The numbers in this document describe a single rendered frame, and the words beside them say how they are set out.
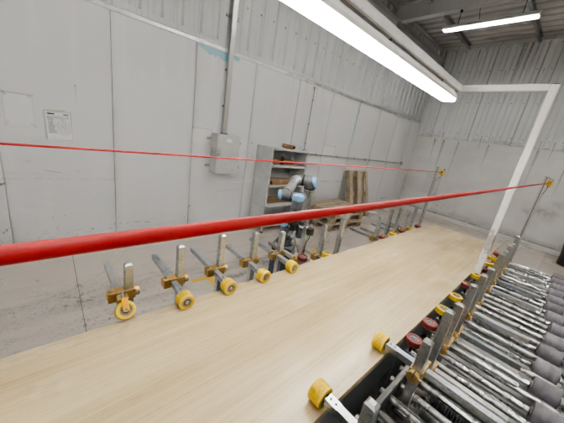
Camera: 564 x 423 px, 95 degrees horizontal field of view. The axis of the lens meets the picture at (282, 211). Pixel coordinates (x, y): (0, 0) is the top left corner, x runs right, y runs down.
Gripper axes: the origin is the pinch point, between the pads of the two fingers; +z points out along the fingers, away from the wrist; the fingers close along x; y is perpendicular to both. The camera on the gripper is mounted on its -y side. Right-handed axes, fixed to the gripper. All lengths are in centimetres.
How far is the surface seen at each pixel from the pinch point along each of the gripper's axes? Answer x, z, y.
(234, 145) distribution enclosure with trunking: -232, -49, -81
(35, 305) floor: -144, 101, 162
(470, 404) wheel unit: 136, 5, 36
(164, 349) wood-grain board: 48, 10, 116
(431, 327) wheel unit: 109, 10, -8
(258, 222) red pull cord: 121, -75, 136
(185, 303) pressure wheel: 29, 6, 100
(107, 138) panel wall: -258, -40, 86
